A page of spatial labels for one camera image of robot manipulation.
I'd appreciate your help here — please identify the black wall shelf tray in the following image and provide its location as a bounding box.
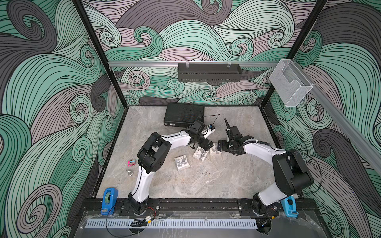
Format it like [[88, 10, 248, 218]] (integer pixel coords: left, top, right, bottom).
[[178, 63, 242, 85]]

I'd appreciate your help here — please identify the black corner frame post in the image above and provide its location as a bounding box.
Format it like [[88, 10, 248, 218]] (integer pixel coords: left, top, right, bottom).
[[72, 0, 129, 108]]

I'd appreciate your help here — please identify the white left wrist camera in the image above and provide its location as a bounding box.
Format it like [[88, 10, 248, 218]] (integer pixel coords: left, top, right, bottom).
[[205, 124, 215, 134]]

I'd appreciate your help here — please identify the clear plastic wall holder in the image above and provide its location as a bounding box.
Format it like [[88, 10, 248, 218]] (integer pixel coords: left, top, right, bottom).
[[269, 59, 313, 107]]

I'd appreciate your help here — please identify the small white bow gift box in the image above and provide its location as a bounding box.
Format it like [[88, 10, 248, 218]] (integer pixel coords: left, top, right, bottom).
[[174, 155, 190, 171]]

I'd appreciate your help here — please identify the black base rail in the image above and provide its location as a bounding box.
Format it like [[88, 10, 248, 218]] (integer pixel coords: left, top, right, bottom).
[[80, 197, 301, 217]]

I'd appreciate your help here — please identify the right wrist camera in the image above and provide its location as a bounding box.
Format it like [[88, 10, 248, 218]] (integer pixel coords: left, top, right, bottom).
[[224, 119, 243, 143]]

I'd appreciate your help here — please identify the black ribbed hard case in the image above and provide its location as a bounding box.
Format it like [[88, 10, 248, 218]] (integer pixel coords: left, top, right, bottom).
[[163, 102, 205, 128]]

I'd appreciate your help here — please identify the blue tape dispenser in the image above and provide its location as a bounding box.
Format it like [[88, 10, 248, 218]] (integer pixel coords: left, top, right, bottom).
[[280, 196, 299, 218], [100, 187, 119, 216]]

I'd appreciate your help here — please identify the large white bow gift box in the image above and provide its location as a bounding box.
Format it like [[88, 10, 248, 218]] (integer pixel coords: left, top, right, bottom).
[[193, 146, 209, 162]]

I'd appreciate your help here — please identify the blue tape dispenser left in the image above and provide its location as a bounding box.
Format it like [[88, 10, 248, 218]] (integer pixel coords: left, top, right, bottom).
[[100, 187, 119, 216]]

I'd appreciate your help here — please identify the white slotted cable duct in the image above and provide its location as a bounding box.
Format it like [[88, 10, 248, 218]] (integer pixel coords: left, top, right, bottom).
[[84, 219, 258, 229]]

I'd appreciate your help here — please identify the blue tape dispenser right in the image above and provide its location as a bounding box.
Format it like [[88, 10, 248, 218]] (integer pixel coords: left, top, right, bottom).
[[280, 196, 299, 218]]

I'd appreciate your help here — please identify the pink teal small block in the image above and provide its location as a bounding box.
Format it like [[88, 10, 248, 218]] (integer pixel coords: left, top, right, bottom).
[[128, 160, 136, 167]]

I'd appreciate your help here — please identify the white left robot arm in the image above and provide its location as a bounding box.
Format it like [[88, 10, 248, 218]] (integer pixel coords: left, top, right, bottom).
[[128, 120, 215, 215]]

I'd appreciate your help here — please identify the aluminium wall rail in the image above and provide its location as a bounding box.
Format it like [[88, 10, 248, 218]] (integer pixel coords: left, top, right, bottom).
[[108, 60, 278, 67]]

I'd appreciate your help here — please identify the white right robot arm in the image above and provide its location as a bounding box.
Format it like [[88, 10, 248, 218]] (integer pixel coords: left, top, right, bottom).
[[217, 124, 314, 215]]

